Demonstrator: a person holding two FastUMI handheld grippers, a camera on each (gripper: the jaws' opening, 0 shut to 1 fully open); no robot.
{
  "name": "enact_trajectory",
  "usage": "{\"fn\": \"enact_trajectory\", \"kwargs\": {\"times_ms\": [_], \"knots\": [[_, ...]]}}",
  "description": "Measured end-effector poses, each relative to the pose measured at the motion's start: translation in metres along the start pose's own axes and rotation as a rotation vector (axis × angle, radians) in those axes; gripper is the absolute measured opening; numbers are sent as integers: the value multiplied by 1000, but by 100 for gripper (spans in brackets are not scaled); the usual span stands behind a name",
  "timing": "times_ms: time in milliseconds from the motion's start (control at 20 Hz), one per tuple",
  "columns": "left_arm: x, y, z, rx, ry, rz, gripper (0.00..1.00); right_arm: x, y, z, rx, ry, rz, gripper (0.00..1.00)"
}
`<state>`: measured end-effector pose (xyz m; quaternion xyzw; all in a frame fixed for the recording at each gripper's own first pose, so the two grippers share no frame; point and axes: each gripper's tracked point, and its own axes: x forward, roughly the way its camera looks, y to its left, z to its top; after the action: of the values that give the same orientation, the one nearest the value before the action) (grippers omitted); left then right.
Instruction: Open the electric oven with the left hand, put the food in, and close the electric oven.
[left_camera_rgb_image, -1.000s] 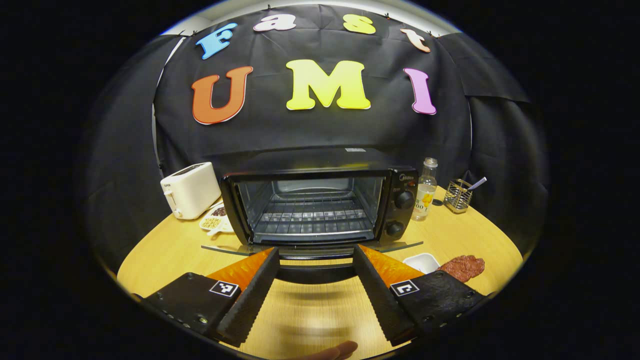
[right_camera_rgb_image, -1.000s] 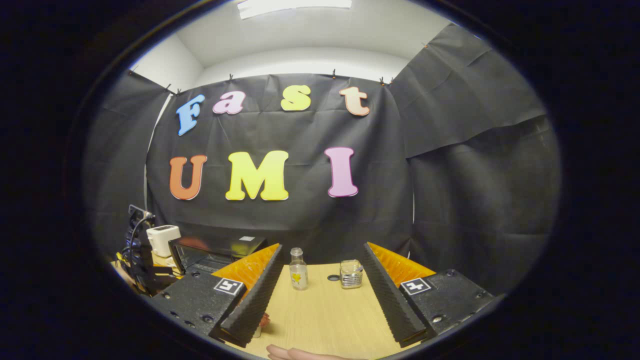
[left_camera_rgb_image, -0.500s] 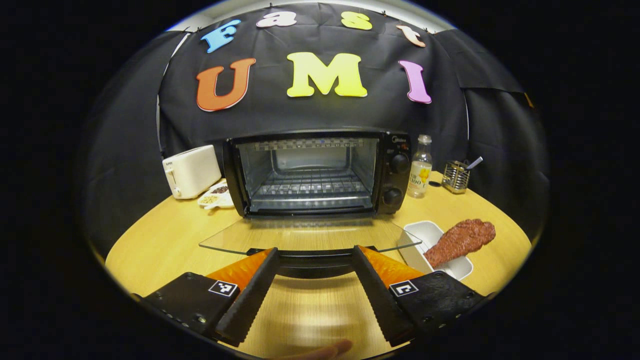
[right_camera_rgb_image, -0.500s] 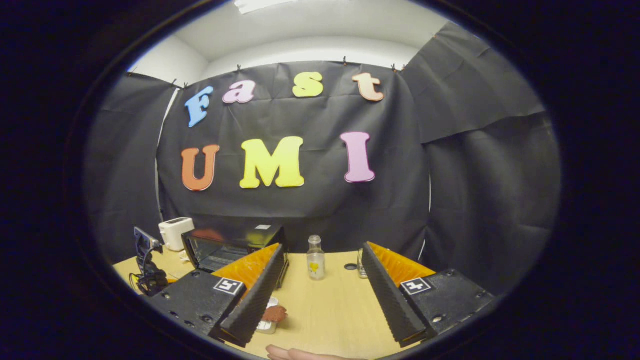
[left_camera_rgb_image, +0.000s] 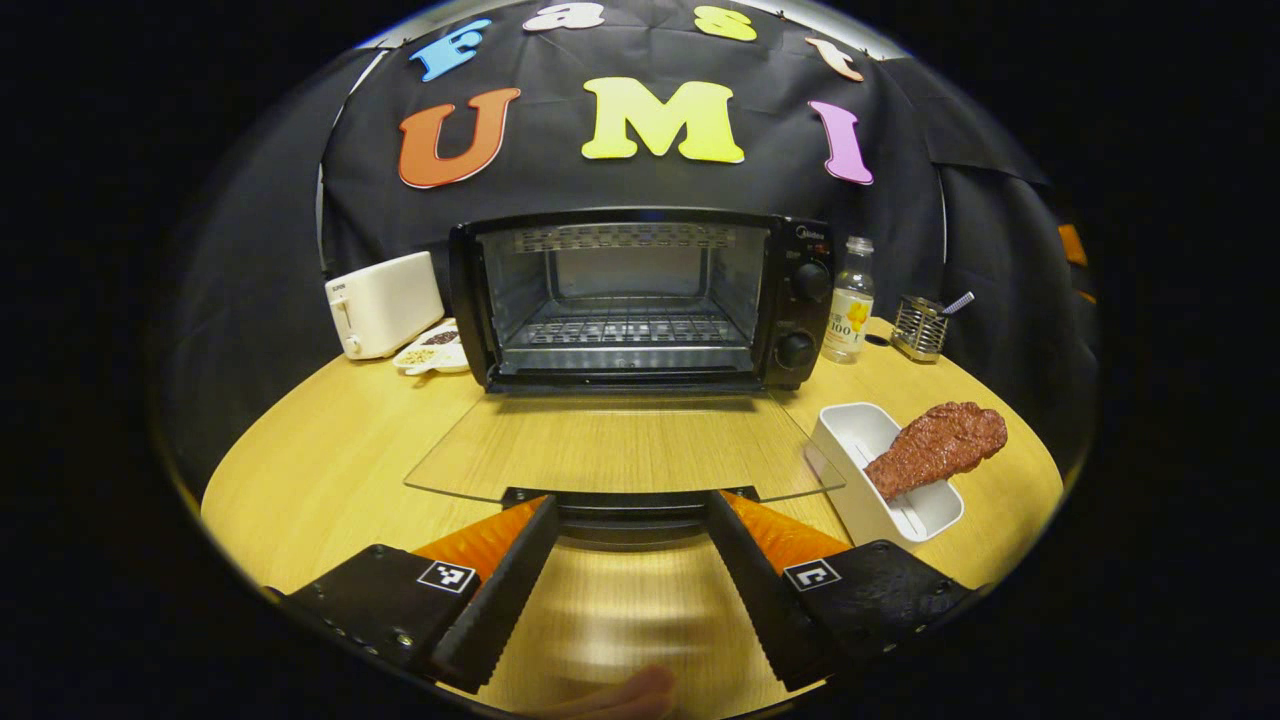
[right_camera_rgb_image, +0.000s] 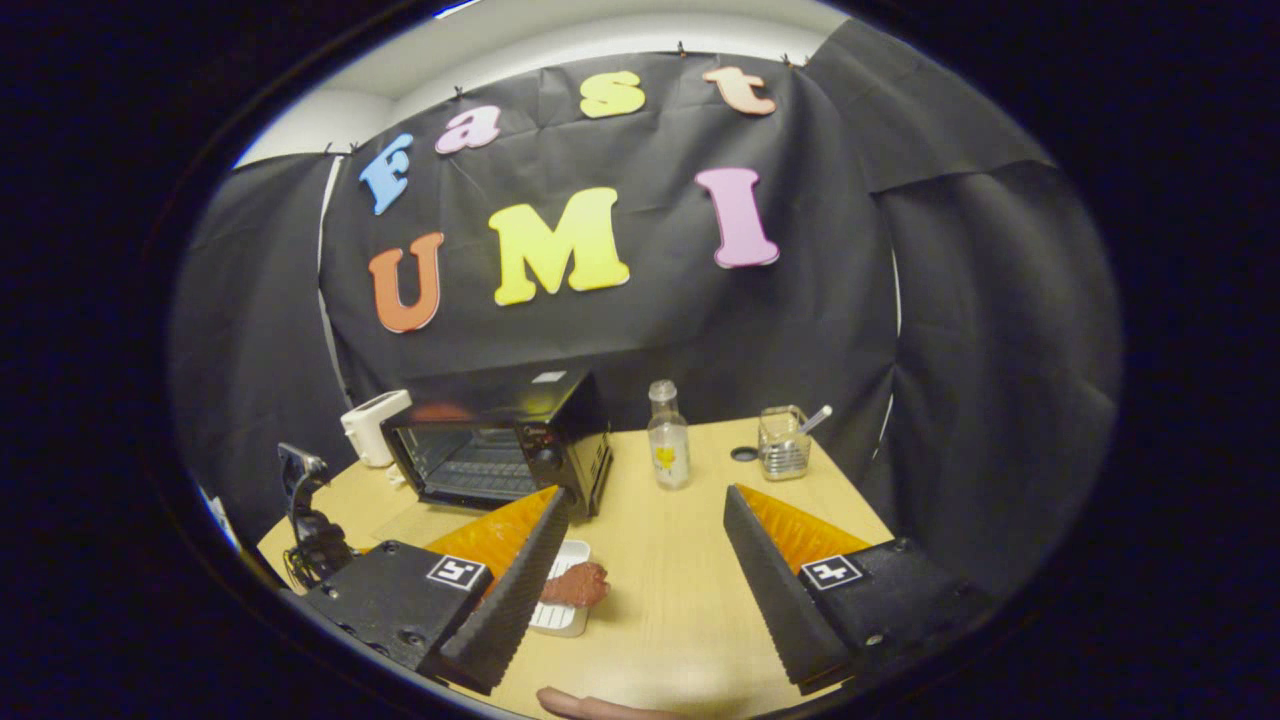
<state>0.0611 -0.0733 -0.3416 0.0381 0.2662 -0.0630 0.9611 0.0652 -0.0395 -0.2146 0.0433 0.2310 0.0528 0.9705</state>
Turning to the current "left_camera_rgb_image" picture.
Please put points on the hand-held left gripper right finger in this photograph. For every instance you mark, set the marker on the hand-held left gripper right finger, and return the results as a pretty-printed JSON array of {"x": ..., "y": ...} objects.
[{"x": 760, "y": 585}]

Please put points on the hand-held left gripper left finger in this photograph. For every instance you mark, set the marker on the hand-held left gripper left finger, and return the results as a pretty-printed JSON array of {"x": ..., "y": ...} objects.
[{"x": 505, "y": 585}]

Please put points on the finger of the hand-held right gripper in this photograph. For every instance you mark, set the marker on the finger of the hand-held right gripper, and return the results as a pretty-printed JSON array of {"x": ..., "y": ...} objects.
[{"x": 1072, "y": 245}]

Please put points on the brown steak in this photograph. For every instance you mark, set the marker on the brown steak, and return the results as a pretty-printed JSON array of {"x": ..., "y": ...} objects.
[{"x": 940, "y": 445}]

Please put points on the black electric oven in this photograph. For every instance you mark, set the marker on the black electric oven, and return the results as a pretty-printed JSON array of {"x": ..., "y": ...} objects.
[{"x": 800, "y": 320}]

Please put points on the metal spoon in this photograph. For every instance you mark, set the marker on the metal spoon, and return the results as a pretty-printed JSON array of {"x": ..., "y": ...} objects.
[{"x": 958, "y": 302}]

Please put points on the white plastic container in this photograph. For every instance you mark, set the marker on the white plastic container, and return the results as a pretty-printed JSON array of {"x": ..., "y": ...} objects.
[{"x": 850, "y": 440}]

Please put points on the metal mesh utensil holder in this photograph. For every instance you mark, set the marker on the metal mesh utensil holder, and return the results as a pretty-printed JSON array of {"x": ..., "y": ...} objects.
[{"x": 918, "y": 330}]

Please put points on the clear plastic bottle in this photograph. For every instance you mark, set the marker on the clear plastic bottle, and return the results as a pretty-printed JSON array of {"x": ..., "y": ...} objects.
[{"x": 848, "y": 315}]

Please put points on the white seasoning dish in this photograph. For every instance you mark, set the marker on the white seasoning dish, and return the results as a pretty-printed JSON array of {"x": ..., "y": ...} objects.
[{"x": 435, "y": 355}]

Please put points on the white toaster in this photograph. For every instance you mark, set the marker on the white toaster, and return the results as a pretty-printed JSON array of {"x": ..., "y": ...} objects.
[{"x": 390, "y": 300}]

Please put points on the black backdrop cloth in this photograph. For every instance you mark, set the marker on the black backdrop cloth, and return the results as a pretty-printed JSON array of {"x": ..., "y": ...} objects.
[{"x": 600, "y": 190}]

